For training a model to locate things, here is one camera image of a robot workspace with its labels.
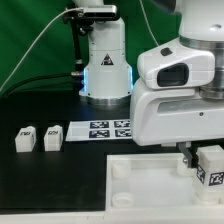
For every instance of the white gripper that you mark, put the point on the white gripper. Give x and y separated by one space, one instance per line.
173 116

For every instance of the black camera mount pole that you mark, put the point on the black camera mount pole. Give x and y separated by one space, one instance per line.
78 58

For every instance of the white front table rail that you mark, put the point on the white front table rail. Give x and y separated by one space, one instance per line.
76 218

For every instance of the white marker tag sheet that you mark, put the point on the white marker tag sheet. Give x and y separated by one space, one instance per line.
98 130

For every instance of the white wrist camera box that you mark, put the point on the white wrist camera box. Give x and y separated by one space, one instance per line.
176 67

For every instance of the black mounted camera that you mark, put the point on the black mounted camera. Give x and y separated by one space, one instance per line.
92 13

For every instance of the white square table top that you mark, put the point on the white square table top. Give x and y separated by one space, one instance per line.
154 181

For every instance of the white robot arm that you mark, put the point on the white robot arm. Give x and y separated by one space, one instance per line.
109 79

